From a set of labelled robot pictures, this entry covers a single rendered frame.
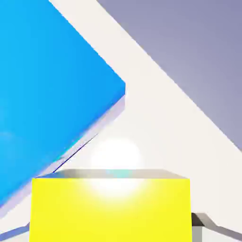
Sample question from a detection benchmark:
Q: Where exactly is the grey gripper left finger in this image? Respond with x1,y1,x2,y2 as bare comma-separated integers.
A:
0,221,31,242

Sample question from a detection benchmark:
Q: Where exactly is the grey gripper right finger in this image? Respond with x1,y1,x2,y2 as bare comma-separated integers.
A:
190,212,242,242

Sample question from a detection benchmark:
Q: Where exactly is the small yellow cube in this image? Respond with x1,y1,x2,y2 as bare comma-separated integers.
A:
28,168,193,242

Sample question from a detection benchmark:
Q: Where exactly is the large blue box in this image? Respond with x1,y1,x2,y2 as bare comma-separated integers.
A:
0,0,126,220

